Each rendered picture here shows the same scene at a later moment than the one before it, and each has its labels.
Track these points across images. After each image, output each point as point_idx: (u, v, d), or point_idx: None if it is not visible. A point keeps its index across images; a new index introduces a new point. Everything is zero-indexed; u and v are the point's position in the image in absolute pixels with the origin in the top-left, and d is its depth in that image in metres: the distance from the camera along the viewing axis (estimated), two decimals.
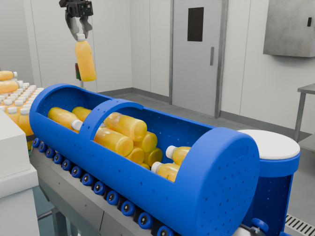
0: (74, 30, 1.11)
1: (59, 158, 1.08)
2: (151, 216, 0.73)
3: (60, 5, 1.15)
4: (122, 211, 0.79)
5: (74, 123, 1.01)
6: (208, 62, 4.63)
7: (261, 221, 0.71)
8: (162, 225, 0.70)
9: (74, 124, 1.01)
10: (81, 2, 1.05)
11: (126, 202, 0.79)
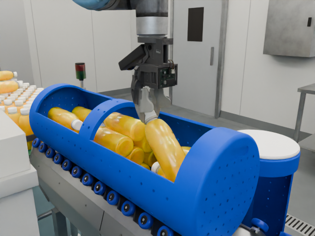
0: (143, 107, 0.68)
1: (59, 158, 1.08)
2: (151, 216, 0.73)
3: (120, 67, 0.73)
4: (122, 211, 0.79)
5: (74, 123, 1.01)
6: (208, 62, 4.63)
7: (261, 221, 0.71)
8: (162, 225, 0.70)
9: (74, 124, 1.01)
10: (164, 64, 0.62)
11: (126, 202, 0.79)
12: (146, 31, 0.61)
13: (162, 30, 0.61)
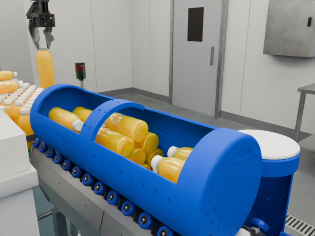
0: (35, 39, 1.19)
1: (59, 159, 1.08)
2: (151, 218, 0.73)
3: (26, 17, 1.23)
4: (121, 210, 0.79)
5: (75, 123, 1.01)
6: (208, 62, 4.63)
7: (261, 221, 0.71)
8: (164, 225, 0.69)
9: (75, 124, 1.00)
10: (43, 13, 1.13)
11: (127, 202, 0.79)
12: None
13: None
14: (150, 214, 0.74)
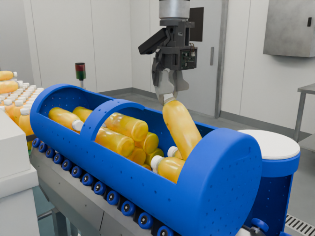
0: (162, 89, 0.70)
1: (59, 159, 1.08)
2: (151, 218, 0.73)
3: (139, 51, 0.75)
4: (121, 210, 0.79)
5: (75, 123, 1.01)
6: (208, 62, 4.63)
7: (261, 221, 0.71)
8: (164, 225, 0.69)
9: (75, 124, 1.00)
10: (185, 47, 0.65)
11: (127, 202, 0.79)
12: (169, 13, 0.63)
13: (184, 13, 0.64)
14: (150, 214, 0.74)
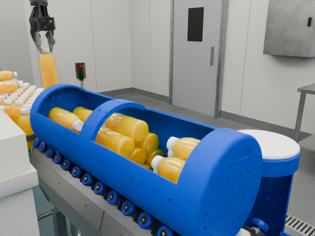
0: (37, 43, 1.21)
1: (59, 159, 1.08)
2: (151, 219, 0.73)
3: (29, 22, 1.26)
4: (121, 209, 0.79)
5: (75, 123, 1.01)
6: (208, 62, 4.63)
7: (261, 221, 0.71)
8: (164, 225, 0.69)
9: (75, 124, 1.00)
10: (42, 17, 1.15)
11: (128, 202, 0.79)
12: None
13: None
14: (150, 215, 0.73)
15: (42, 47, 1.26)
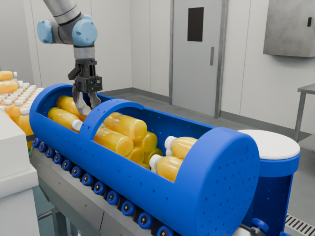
0: (79, 105, 1.03)
1: (59, 158, 1.08)
2: (151, 216, 0.73)
3: (68, 78, 1.09)
4: (122, 211, 0.79)
5: (74, 123, 1.01)
6: (208, 62, 4.63)
7: (261, 221, 0.71)
8: (162, 225, 0.70)
9: (74, 124, 1.01)
10: (90, 77, 0.98)
11: (126, 202, 0.79)
12: (78, 56, 0.97)
13: (89, 55, 0.97)
14: None
15: (85, 107, 1.07)
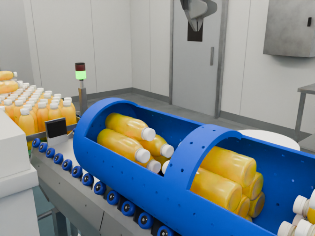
0: (194, 11, 0.61)
1: (58, 159, 1.08)
2: (139, 215, 0.75)
3: None
4: (130, 210, 0.77)
5: (140, 154, 0.76)
6: (208, 62, 4.63)
7: None
8: None
9: (141, 155, 0.75)
10: None
11: (123, 211, 0.79)
12: None
13: None
14: (138, 219, 0.75)
15: (149, 131, 0.82)
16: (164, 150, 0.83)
